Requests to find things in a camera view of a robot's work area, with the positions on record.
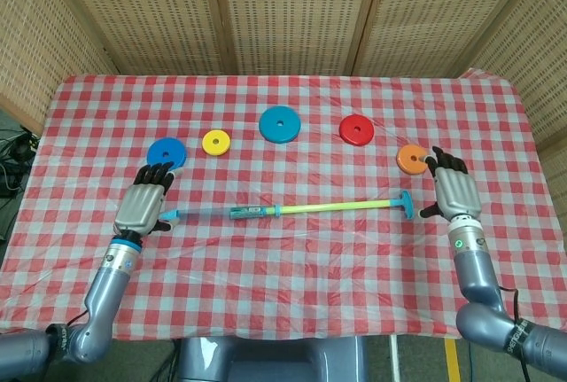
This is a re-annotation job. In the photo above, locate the clear blue-tipped water squirter tube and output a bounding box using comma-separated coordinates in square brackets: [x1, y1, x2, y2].
[158, 204, 283, 222]

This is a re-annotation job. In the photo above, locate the large teal disc with hole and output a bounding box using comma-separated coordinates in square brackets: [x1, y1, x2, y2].
[258, 105, 302, 144]

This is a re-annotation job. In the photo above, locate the red white checkered tablecloth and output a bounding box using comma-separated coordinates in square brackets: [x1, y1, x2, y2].
[0, 72, 567, 341]

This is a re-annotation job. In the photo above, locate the orange disc with hole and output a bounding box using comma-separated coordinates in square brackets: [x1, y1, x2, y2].
[395, 144, 430, 176]

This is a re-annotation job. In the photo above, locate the yellow disc with hole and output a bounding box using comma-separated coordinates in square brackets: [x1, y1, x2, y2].
[201, 129, 231, 157]

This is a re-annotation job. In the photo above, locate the black floor cable tangle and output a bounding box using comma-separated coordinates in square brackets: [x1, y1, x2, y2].
[0, 124, 42, 199]

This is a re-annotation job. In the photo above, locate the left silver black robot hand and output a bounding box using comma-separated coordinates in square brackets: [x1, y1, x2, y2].
[113, 160, 185, 237]

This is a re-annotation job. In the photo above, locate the grey robot torso base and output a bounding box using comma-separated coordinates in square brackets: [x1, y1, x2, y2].
[176, 336, 369, 382]

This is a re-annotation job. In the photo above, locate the red disc with hole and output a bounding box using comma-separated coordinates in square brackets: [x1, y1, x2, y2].
[338, 113, 375, 147]

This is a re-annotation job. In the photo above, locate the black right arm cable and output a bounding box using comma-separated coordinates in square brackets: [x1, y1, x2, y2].
[498, 286, 531, 382]

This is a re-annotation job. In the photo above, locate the green and blue stacking rod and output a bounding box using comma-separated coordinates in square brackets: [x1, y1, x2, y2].
[278, 190, 416, 222]

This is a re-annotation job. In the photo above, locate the blue disc with hole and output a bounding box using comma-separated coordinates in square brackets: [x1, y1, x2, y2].
[146, 136, 188, 168]

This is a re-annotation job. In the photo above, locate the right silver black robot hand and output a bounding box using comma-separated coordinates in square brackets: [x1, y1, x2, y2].
[418, 145, 483, 223]

